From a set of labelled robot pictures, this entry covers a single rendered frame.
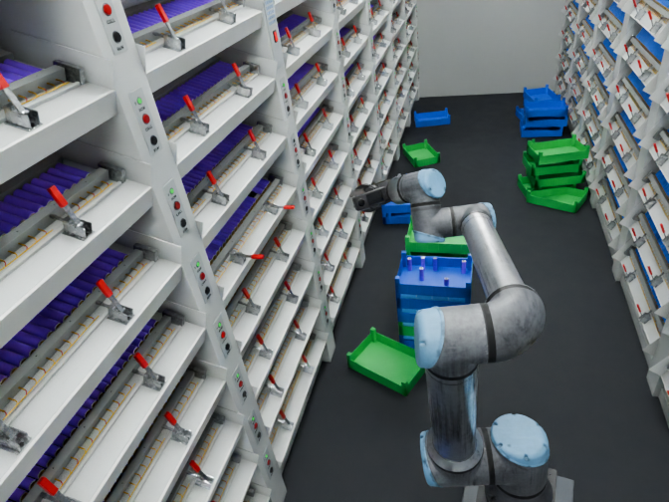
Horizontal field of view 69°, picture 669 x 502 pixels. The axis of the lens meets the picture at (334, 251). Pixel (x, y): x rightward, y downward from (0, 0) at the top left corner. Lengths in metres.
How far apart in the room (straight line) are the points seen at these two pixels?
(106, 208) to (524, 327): 0.79
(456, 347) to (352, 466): 1.07
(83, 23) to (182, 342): 0.66
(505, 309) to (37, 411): 0.81
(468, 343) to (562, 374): 1.32
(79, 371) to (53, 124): 0.40
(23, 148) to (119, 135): 0.23
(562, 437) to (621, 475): 0.20
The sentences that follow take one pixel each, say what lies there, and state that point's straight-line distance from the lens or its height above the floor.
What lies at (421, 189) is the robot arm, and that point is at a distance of 1.46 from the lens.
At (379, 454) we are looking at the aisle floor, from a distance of 1.96.
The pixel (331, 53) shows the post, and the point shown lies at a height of 1.16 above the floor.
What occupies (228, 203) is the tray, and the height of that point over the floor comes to 1.08.
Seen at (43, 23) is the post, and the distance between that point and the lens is 1.01.
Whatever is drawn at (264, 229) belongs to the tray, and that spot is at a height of 0.89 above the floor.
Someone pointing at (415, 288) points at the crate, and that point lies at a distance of 2.03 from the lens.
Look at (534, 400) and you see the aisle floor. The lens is 2.14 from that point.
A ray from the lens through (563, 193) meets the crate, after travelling 3.45.
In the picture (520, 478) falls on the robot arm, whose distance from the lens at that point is 1.52.
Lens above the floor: 1.65
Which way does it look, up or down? 34 degrees down
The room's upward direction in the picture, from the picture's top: 9 degrees counter-clockwise
